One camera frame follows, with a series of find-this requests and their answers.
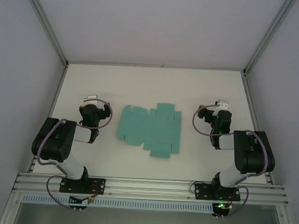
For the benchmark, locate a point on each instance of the teal paper box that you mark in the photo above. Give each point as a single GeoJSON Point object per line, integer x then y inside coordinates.
{"type": "Point", "coordinates": [161, 128]}

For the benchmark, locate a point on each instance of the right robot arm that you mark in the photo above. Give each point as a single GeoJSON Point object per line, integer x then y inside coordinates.
{"type": "Point", "coordinates": [251, 153]}

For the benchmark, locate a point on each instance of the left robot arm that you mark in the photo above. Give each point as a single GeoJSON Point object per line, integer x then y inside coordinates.
{"type": "Point", "coordinates": [54, 139]}

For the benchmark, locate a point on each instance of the small connector board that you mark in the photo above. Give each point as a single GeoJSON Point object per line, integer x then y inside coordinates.
{"type": "Point", "coordinates": [81, 200]}
{"type": "Point", "coordinates": [222, 207]}

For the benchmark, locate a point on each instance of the grey metal panel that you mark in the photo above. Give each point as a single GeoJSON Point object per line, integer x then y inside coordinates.
{"type": "Point", "coordinates": [145, 222]}

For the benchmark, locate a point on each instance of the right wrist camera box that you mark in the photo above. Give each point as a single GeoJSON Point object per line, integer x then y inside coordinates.
{"type": "Point", "coordinates": [222, 106]}

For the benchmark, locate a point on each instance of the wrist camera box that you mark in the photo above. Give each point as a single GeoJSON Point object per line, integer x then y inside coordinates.
{"type": "Point", "coordinates": [222, 106]}
{"type": "Point", "coordinates": [91, 99]}

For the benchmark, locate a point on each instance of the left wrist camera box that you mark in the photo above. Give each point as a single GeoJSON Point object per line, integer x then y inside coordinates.
{"type": "Point", "coordinates": [91, 99]}

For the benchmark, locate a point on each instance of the aluminium table side rail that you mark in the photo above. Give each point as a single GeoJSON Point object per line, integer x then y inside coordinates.
{"type": "Point", "coordinates": [50, 116]}
{"type": "Point", "coordinates": [255, 118]}

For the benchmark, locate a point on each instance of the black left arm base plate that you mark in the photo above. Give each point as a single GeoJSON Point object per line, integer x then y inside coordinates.
{"type": "Point", "coordinates": [98, 183]}

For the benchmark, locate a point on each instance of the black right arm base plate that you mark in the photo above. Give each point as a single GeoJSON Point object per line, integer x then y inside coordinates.
{"type": "Point", "coordinates": [203, 191]}

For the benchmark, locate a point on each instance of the aluminium mounting rail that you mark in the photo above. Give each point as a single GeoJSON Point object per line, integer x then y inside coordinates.
{"type": "Point", "coordinates": [147, 188]}

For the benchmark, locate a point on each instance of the aluminium frame post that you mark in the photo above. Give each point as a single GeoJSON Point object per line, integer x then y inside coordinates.
{"type": "Point", "coordinates": [43, 21]}
{"type": "Point", "coordinates": [271, 35]}

